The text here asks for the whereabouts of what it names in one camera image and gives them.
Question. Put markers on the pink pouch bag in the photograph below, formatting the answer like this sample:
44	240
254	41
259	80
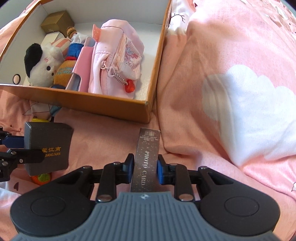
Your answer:
116	59

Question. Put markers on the yellow toy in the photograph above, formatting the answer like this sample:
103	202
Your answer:
39	120

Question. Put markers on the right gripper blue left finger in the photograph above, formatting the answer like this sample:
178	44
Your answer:
128	167

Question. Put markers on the orange green small toy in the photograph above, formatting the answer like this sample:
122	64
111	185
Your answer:
42	179

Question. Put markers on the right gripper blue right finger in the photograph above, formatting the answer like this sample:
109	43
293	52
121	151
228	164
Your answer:
163	172

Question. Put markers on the small gold gift box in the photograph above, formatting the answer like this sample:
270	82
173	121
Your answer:
57	22

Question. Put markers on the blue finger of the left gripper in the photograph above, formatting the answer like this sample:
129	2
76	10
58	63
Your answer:
13	141

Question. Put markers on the photo card pack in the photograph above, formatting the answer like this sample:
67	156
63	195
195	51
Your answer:
144	177

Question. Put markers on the orange cardboard storage box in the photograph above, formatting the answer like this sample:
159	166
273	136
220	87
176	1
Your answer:
150	19

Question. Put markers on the white glasses case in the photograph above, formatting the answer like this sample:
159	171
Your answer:
51	37

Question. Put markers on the dark grey lettered box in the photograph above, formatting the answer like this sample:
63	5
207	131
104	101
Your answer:
54	140

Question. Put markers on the black and white dog plush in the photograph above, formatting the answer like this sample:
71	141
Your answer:
42	62

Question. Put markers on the bear plush blue orange outfit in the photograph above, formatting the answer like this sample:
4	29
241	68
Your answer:
64	72

